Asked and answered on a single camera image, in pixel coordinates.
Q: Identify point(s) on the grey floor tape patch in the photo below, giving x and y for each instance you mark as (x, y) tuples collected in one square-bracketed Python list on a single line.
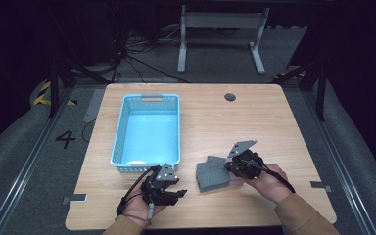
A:
[(94, 106)]

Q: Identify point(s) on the grey tape strip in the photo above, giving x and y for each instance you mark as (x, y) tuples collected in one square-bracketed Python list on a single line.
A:
[(76, 198), (319, 186)]

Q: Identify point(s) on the person's left hand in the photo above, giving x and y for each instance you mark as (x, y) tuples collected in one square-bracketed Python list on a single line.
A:
[(137, 209)]

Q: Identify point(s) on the person's right hand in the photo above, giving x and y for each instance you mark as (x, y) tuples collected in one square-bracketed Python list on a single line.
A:
[(271, 186)]

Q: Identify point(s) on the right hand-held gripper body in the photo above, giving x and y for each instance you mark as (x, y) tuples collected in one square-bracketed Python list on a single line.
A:
[(244, 166)]

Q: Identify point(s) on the grey cloth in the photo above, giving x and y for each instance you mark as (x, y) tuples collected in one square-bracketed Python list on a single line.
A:
[(212, 176)]

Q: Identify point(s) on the black metal stand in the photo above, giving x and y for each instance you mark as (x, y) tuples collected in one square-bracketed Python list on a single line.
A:
[(321, 88), (55, 88)]

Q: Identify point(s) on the metal floor rail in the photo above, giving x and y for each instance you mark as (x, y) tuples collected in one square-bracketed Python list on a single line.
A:
[(29, 160), (339, 163)]

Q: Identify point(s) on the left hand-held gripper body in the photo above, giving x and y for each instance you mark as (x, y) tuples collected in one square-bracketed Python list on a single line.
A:
[(163, 187)]

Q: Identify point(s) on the dark round table grommet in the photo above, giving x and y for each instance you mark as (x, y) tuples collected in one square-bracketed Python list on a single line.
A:
[(230, 97)]

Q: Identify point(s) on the white metal table frame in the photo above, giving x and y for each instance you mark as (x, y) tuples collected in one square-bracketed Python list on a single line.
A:
[(222, 20)]

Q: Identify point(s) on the yellow black hazard tape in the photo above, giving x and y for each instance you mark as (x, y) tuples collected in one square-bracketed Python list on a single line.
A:
[(42, 94)]

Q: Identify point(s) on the light blue plastic basket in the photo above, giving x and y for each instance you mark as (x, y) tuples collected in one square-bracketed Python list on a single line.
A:
[(148, 133)]

